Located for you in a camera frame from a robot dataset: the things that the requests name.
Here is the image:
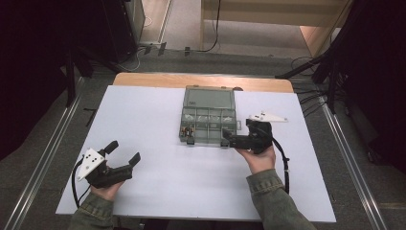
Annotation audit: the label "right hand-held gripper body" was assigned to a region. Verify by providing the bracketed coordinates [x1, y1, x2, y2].
[243, 110, 289, 155]

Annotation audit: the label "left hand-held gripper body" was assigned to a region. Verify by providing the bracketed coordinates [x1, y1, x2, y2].
[76, 147, 134, 190]

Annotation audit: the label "transparent grey compartment box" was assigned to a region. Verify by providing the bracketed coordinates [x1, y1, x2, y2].
[178, 84, 239, 149]

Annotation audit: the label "person's left hand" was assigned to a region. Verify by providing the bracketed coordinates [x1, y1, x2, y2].
[90, 180, 126, 202]

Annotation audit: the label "person's right hand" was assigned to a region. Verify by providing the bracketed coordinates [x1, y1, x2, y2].
[237, 146, 278, 175]

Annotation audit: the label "white table mat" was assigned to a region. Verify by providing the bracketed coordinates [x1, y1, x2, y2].
[56, 84, 337, 223]

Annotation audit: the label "black stand leg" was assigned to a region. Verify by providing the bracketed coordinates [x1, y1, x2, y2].
[275, 55, 324, 80]

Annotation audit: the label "black curtain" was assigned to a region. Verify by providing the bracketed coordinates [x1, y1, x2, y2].
[0, 0, 108, 161]
[331, 0, 406, 175]

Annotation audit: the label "dark cabinet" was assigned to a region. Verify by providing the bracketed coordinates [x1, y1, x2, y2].
[101, 0, 146, 64]

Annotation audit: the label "light wooden bench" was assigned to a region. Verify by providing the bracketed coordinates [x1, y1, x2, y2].
[200, 0, 352, 59]

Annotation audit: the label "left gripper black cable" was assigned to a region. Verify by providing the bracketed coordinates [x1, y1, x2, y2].
[71, 158, 92, 209]

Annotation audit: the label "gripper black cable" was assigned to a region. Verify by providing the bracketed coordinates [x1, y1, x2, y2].
[71, 158, 92, 209]
[270, 136, 291, 196]

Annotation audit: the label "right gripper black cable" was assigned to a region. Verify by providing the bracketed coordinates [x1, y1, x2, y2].
[270, 136, 291, 196]

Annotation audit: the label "metal floor rail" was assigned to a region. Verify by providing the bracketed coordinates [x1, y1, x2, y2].
[319, 95, 389, 230]
[2, 76, 84, 230]

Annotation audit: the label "black floor cables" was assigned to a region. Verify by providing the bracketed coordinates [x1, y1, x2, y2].
[290, 57, 329, 118]

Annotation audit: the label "white floor cable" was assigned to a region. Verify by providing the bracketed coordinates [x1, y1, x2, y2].
[117, 47, 143, 73]

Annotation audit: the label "black hanging cable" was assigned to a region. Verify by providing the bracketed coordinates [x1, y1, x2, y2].
[196, 0, 222, 54]

